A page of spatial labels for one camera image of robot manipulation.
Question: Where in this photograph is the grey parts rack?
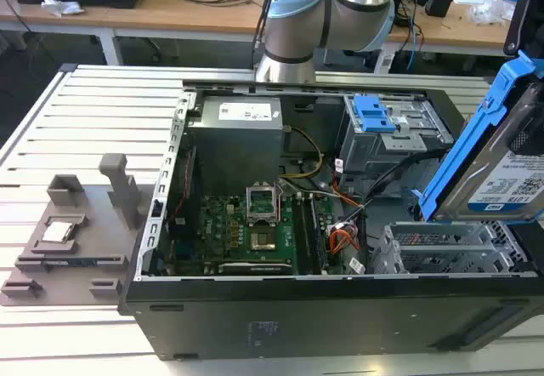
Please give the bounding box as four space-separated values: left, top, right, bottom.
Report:
0 152 150 307

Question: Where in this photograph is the CPU socket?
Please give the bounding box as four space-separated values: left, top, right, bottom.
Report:
248 227 277 253

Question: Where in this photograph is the wooden desk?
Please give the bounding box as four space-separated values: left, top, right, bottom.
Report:
0 0 544 67

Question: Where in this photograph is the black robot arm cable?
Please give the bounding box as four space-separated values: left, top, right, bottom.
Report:
252 0 285 67

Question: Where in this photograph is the small black box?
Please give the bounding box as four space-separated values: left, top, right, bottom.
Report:
424 0 455 18

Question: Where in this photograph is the thin red wire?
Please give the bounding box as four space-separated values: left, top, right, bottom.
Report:
167 145 200 225

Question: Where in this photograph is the metal socket cover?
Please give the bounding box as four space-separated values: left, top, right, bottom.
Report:
246 184 281 225

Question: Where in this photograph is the blue drive cage latch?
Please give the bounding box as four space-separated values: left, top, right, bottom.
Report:
352 94 399 134

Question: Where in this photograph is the metal disk bay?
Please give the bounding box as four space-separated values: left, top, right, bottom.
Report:
367 220 532 276

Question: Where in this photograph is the hard disk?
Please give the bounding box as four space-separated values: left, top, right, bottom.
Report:
418 50 544 224

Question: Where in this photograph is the orange wire bundle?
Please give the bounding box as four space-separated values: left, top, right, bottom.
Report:
329 225 361 263

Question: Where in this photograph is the yellow and black wire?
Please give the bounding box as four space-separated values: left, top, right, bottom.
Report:
280 125 324 179

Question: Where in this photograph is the black graphics card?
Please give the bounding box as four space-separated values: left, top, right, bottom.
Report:
217 260 294 276

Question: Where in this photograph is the black internal cable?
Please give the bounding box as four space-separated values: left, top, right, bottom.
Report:
360 150 451 224

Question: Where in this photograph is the silver CPU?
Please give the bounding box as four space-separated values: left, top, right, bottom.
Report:
42 221 76 243

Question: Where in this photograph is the crumpled white paper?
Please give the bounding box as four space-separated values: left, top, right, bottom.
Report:
40 0 84 17

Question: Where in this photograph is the grey power supply unit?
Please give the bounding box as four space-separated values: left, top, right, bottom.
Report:
186 94 285 185

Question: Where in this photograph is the metal drive cage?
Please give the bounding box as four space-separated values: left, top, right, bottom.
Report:
342 94 455 192

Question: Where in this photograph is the RAM stick with blue label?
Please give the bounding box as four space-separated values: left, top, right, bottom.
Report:
42 258 94 267

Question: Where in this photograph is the black open PC case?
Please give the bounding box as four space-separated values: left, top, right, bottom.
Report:
117 78 544 362

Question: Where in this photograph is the blue hanging cable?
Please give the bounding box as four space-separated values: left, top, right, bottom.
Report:
405 21 426 71

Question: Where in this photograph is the black RAM stick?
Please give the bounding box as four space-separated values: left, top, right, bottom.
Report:
308 196 329 274

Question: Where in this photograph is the clear plastic bag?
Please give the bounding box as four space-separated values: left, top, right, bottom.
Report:
469 0 519 25

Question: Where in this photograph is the green motherboard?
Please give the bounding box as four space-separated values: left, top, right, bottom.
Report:
169 192 341 276

